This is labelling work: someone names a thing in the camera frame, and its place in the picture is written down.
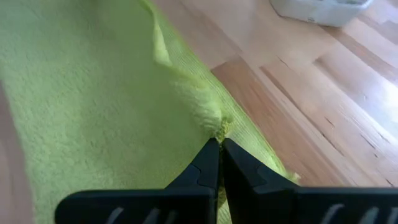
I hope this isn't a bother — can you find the white plant pot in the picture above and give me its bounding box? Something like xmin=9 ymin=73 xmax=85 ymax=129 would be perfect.
xmin=269 ymin=0 xmax=376 ymax=28

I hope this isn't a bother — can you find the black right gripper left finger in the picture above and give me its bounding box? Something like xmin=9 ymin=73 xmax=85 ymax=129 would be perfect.
xmin=164 ymin=138 xmax=221 ymax=190

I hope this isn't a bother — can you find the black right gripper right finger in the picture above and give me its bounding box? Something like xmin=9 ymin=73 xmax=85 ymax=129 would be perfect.
xmin=221 ymin=138 xmax=300 ymax=191

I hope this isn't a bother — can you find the green microfiber towel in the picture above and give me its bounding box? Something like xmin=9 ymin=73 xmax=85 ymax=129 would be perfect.
xmin=0 ymin=0 xmax=301 ymax=224

